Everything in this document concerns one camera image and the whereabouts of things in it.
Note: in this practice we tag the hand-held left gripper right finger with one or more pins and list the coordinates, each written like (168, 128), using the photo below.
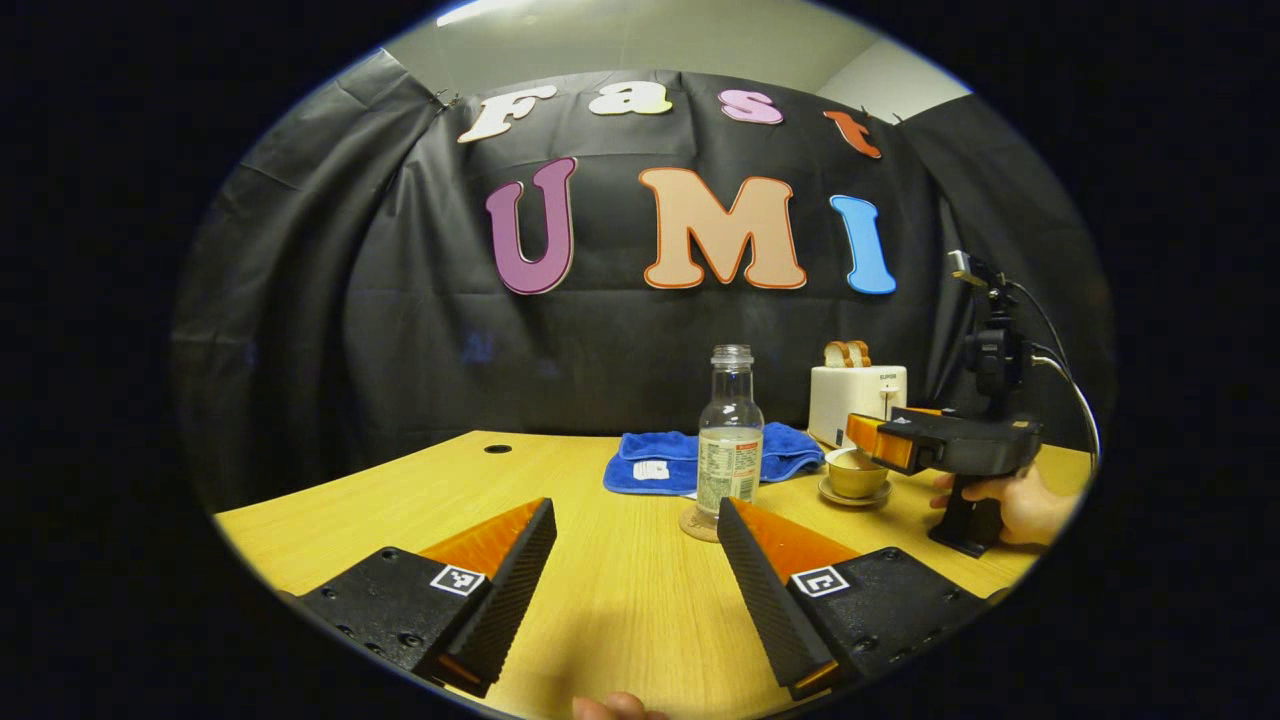
(765, 600)

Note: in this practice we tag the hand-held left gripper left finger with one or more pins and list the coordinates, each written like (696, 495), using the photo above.
(510, 590)

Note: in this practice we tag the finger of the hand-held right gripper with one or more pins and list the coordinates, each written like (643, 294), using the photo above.
(885, 440)

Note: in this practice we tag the cream ceramic teacup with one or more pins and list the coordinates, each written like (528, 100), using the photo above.
(857, 482)

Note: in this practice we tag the round cork coaster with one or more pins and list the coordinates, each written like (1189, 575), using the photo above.
(695, 525)

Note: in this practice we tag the clear plastic water bottle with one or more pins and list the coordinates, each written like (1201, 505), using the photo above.
(730, 460)

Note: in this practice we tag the white toaster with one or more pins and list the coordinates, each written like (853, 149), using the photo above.
(850, 400)

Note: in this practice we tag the cream ceramic saucer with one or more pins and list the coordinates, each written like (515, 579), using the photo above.
(850, 500)

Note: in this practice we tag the bread slice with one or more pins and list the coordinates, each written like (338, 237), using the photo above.
(838, 354)
(861, 353)

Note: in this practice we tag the blue towel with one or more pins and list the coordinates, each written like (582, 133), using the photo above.
(660, 450)

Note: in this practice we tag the black backdrop cloth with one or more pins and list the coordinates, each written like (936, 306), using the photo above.
(400, 330)

